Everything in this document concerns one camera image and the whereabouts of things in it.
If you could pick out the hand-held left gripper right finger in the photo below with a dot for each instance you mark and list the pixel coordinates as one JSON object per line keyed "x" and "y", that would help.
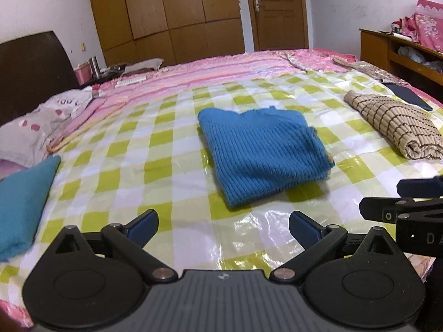
{"x": 304, "y": 229}

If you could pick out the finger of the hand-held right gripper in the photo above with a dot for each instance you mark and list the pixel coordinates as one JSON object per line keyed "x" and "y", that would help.
{"x": 420, "y": 186}
{"x": 380, "y": 209}

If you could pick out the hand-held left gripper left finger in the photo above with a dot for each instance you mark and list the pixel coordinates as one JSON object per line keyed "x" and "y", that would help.
{"x": 143, "y": 226}

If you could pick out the blue knit sweater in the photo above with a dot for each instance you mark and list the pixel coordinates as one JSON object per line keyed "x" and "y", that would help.
{"x": 263, "y": 155}

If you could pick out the beige checked rolled garment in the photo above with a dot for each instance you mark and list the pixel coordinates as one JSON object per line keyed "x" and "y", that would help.
{"x": 398, "y": 124}

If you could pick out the green checked plastic sheet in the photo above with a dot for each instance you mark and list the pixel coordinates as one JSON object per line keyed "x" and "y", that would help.
{"x": 145, "y": 145}

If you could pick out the dark navy flat item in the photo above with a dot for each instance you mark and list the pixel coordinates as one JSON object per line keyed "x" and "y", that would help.
{"x": 410, "y": 96}

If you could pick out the beige patterned cloth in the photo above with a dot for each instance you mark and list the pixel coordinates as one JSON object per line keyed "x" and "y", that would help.
{"x": 377, "y": 71}

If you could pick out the teal folded cloth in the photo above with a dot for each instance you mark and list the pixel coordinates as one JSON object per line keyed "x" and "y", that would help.
{"x": 20, "y": 207}

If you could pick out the small red white packet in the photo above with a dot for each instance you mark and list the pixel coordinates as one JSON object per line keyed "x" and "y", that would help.
{"x": 98, "y": 93}

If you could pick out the wooden desk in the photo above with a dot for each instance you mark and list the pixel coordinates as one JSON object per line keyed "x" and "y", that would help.
{"x": 375, "y": 48}

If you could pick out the pink pillow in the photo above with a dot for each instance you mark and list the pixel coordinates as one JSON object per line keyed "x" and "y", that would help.
{"x": 10, "y": 168}

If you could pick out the white flat item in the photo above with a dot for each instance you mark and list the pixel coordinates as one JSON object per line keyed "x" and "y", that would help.
{"x": 130, "y": 81}

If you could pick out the grey dotted pillow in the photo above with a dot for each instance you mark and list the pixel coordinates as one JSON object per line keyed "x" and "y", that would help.
{"x": 38, "y": 124}

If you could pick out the dark nightstand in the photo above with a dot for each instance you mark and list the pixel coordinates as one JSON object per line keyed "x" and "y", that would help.
{"x": 107, "y": 74}

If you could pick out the pink floral bed sheet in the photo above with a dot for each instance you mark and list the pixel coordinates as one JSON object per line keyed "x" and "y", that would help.
{"x": 322, "y": 60}

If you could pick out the grey cloth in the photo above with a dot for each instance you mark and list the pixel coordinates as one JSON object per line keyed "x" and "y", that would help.
{"x": 143, "y": 65}

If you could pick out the pink floral bedding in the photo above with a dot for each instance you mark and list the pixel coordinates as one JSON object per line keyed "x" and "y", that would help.
{"x": 427, "y": 24}

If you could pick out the pink box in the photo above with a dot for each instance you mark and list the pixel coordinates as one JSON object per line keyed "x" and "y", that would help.
{"x": 83, "y": 75}

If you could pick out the metal thermos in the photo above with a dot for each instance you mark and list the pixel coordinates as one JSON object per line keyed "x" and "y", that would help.
{"x": 94, "y": 66}

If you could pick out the pink striped bed sheet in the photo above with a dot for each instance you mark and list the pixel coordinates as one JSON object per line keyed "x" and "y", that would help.
{"x": 207, "y": 67}

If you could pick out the dark wooden headboard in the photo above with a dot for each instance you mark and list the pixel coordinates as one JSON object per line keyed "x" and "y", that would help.
{"x": 31, "y": 72}

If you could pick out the wooden door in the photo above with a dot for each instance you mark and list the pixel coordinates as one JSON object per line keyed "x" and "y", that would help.
{"x": 280, "y": 13}

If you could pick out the wooden wardrobe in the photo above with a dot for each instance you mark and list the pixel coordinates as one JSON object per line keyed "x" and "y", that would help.
{"x": 166, "y": 10}

